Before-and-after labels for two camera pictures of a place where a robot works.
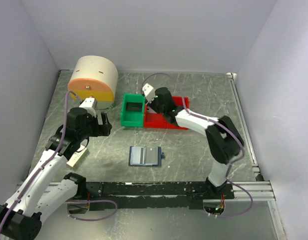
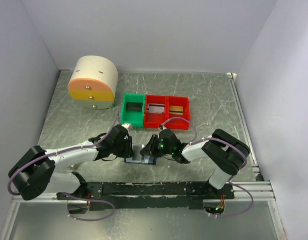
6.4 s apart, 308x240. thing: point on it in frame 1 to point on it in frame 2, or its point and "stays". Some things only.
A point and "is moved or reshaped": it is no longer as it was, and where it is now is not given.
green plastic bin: (133, 112) stays
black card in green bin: (134, 106) stays
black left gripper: (100, 129) to (128, 152)
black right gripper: (151, 105) to (149, 149)
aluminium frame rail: (260, 191) stays
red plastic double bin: (154, 120) stays
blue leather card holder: (145, 156) is moved or reshaped
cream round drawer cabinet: (95, 76) stays
